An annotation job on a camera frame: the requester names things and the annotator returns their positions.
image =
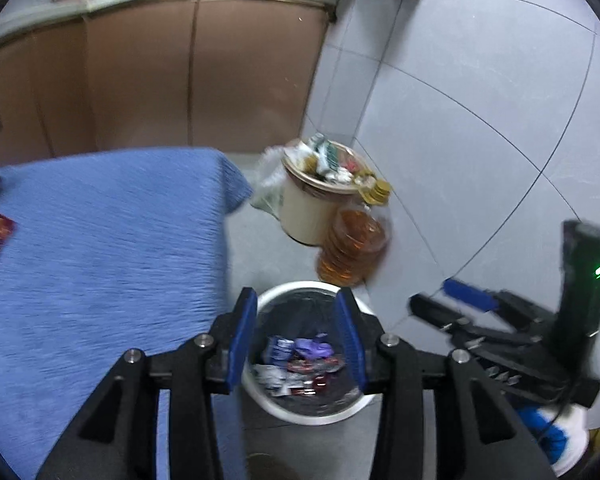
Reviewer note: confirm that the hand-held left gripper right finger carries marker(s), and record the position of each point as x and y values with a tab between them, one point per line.
352	345

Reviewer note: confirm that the pile of mixed waste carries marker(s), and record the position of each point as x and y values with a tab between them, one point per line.
330	162

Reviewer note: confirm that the beige waste bin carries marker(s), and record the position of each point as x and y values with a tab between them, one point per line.
300	210

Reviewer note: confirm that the white plastic bag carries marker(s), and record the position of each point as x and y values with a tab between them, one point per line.
267	185

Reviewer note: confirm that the white round waste bin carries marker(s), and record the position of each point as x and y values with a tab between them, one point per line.
305	417

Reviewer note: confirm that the blue towel mat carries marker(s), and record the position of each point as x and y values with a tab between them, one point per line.
105	260

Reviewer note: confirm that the cooking oil bottle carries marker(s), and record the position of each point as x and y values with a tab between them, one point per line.
352	240

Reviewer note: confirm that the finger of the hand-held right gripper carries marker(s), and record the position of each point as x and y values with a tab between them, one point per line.
437	310
472	294

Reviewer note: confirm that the black bin liner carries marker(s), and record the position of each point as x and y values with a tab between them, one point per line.
300	310

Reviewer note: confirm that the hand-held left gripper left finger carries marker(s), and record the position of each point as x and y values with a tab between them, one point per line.
245	340

